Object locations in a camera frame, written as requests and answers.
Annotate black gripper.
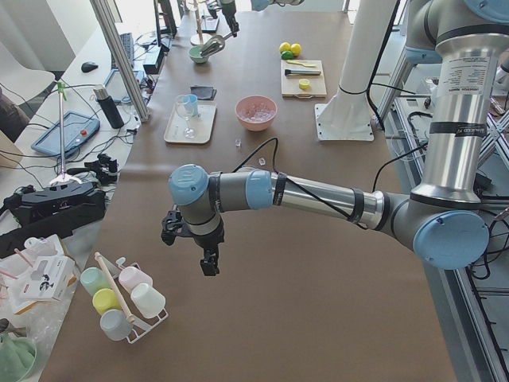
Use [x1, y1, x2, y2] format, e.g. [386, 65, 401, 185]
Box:
[219, 0, 239, 37]
[161, 205, 224, 276]

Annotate stainless steel ice scoop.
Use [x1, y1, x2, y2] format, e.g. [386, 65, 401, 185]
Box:
[200, 33, 235, 58]

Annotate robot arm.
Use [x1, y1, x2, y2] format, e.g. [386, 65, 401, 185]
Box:
[161, 11, 488, 279]
[219, 0, 304, 37]

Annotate white cup in rack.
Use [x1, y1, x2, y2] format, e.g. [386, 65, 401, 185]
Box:
[130, 283, 166, 318]

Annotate pink cup in rack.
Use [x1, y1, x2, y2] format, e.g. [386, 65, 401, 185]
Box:
[119, 266, 153, 293]

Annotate blue cup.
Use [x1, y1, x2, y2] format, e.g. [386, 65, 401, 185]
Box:
[185, 94, 198, 117]

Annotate clear plastic ice cubes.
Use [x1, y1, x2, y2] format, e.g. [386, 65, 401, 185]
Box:
[240, 103, 276, 123]

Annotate white cup rack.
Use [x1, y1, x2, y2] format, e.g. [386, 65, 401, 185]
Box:
[103, 255, 169, 345]

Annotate grey-blue cup in rack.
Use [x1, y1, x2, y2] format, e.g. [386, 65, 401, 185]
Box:
[99, 309, 133, 341]

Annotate yellow cup in rack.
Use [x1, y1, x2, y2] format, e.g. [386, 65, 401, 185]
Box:
[92, 288, 122, 315]

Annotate green cup in rack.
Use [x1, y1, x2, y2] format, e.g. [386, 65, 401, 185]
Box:
[80, 267, 110, 297]

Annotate wooden stand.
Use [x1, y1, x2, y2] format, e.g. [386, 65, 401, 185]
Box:
[185, 0, 212, 46]

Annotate green bowl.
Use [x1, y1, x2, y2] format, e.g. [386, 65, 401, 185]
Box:
[188, 45, 208, 64]

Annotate yellow lemon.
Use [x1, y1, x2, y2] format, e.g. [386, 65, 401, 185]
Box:
[279, 41, 291, 53]
[281, 50, 295, 60]

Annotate yellow plastic knife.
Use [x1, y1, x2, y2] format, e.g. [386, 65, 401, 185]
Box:
[286, 60, 317, 68]

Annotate steel muddler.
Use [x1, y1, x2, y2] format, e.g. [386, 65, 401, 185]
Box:
[284, 68, 321, 76]

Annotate grey folded cloth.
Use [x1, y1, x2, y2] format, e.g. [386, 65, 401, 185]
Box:
[190, 85, 217, 100]

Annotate wooden cutting board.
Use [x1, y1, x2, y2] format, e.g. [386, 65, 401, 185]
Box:
[281, 60, 327, 99]

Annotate black box on desk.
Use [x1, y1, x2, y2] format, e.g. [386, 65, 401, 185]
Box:
[143, 46, 164, 75]

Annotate pink bowl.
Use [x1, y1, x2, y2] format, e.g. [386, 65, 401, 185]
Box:
[235, 95, 278, 131]

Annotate half lemon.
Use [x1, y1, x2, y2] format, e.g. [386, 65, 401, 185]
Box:
[299, 79, 310, 89]

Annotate clear wine glass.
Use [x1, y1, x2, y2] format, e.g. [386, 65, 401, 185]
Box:
[175, 94, 195, 139]

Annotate black keyboard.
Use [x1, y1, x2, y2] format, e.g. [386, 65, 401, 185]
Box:
[119, 33, 134, 67]

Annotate cream serving tray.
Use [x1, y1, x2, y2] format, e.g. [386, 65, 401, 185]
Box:
[163, 100, 216, 144]

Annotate black water bottle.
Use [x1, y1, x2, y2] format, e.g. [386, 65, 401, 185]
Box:
[93, 84, 124, 129]

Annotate black computer mouse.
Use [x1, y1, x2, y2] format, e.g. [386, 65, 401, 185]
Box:
[80, 61, 99, 73]

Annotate white product box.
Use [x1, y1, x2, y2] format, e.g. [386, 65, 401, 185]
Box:
[20, 255, 75, 302]

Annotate blue teach pendant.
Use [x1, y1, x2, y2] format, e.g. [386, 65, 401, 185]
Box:
[31, 111, 100, 157]

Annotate wooden rack handle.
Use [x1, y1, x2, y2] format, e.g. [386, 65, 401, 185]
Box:
[94, 251, 135, 323]

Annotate aluminium frame post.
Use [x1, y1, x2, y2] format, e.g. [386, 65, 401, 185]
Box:
[90, 0, 150, 123]

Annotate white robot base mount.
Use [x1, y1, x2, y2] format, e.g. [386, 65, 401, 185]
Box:
[315, 0, 399, 142]

